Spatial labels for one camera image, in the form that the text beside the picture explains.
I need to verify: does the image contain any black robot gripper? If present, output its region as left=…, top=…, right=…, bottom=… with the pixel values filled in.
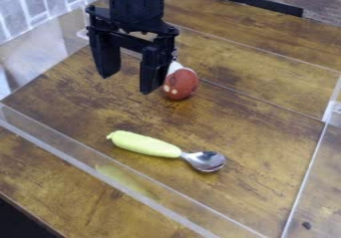
left=86, top=0, right=178, bottom=95

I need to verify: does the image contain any green handled metal spoon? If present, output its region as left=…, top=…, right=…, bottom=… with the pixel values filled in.
left=107, top=130, right=226, bottom=172

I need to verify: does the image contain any red toy mushroom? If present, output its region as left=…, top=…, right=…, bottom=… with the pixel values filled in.
left=164, top=61, right=198, bottom=101

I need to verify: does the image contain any clear acrylic left barrier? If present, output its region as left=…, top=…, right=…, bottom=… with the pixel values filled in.
left=0, top=7, right=90, bottom=100

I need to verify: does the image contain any clear acrylic barrier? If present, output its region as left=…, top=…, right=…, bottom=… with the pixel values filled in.
left=281, top=77, right=341, bottom=238
left=0, top=7, right=90, bottom=100
left=0, top=104, right=266, bottom=238

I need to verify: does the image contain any clear acrylic front barrier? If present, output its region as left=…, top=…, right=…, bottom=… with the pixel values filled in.
left=0, top=104, right=266, bottom=238

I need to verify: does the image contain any clear acrylic right barrier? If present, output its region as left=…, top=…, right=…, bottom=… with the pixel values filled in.
left=281, top=77, right=341, bottom=238

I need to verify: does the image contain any black strip on wall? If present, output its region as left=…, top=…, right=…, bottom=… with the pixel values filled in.
left=226, top=0, right=304, bottom=17

